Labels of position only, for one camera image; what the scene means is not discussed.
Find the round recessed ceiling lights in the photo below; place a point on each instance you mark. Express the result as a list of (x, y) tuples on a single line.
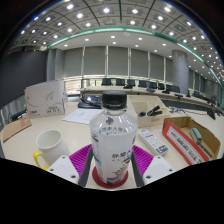
[(106, 10)]

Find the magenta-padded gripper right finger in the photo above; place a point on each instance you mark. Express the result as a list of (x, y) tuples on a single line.
[(145, 160)]

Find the large white printed carton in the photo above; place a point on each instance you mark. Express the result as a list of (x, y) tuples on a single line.
[(45, 100)]

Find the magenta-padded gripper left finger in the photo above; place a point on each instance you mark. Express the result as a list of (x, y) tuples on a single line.
[(80, 159)]

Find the white printed paper sheet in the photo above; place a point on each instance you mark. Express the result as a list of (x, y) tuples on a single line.
[(81, 116)]

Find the black table microphone base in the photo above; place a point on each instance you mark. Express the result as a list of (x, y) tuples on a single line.
[(211, 114)]

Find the long curved conference desk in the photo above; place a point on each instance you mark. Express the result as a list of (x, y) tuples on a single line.
[(140, 90)]

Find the black desk telephone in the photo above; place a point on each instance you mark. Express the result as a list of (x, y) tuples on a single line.
[(88, 102)]

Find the black tools in beige box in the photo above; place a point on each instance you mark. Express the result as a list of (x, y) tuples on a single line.
[(153, 111)]

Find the teal grey board eraser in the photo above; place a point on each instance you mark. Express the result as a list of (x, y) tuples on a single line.
[(196, 135)]

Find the open beige cardboard box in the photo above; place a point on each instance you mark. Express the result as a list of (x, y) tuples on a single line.
[(150, 120)]

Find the open brown box red label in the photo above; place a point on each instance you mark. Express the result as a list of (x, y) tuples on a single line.
[(181, 143)]

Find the white drink bottle black cap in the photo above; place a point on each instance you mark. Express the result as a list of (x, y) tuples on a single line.
[(113, 140)]

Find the row of black office chairs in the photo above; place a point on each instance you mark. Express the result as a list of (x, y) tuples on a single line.
[(153, 84)]

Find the flat round red coaster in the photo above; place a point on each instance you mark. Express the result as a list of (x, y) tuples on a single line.
[(110, 187)]

